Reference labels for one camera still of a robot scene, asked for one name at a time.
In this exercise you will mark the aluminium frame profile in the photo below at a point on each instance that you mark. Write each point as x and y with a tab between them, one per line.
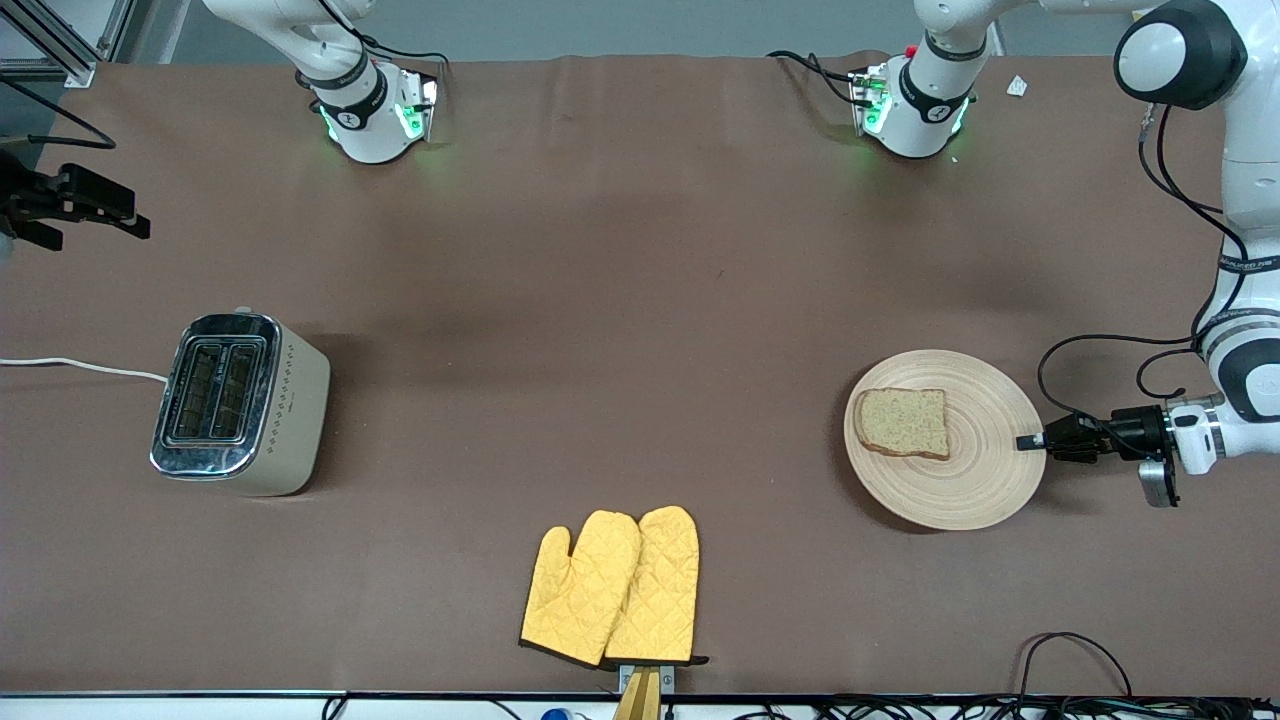
75	68

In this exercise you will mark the brown table cover cloth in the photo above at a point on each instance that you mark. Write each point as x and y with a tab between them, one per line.
700	250

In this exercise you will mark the brown bread slice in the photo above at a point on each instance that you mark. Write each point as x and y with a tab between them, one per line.
903	423

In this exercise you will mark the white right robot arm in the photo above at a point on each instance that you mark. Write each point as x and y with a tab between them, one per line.
370	130

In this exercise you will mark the beige chrome two-slot toaster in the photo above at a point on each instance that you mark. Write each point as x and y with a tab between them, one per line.
260	410

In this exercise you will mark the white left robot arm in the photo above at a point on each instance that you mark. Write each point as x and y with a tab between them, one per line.
1250	150

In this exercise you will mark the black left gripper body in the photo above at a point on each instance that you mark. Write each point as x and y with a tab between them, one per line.
1128	432

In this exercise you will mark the yellow quilted oven mitt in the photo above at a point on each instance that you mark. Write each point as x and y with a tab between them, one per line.
575	600
660	590

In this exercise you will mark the small white paper scrap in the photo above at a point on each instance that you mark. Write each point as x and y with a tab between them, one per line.
1017	86

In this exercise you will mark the wooden post with metal bracket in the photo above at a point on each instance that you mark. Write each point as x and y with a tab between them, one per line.
640	695

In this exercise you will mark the round wooden plate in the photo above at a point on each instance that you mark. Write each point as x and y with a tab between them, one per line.
980	470

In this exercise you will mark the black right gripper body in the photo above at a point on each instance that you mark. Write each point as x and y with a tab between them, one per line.
22	198

